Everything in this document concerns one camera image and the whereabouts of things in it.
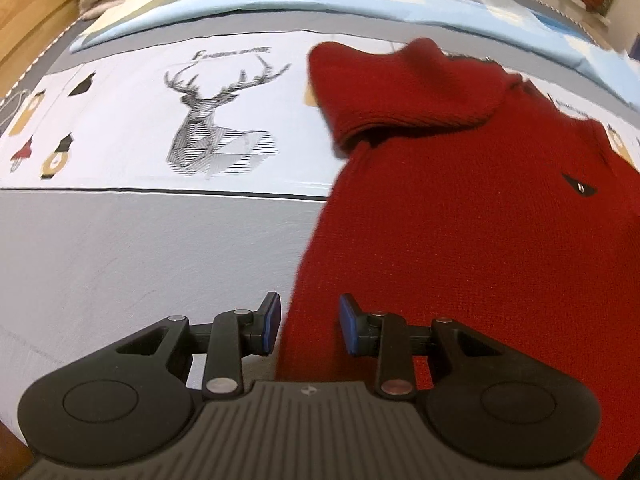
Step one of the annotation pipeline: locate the deer print bed sheet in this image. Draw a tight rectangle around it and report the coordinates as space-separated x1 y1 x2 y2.
0 24 640 453

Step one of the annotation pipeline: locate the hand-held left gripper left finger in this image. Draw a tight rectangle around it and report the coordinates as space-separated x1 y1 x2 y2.
116 291 282 401

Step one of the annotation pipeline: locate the light blue blanket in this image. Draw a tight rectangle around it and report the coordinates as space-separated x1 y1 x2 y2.
69 0 640 107

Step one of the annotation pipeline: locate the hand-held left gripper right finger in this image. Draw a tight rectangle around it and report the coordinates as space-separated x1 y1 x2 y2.
339 293 507 401

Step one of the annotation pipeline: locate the red knit sweater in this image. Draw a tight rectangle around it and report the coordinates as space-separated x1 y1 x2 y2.
274 37 640 480

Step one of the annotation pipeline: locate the wooden bed frame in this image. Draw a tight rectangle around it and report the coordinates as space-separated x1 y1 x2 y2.
0 0 84 102

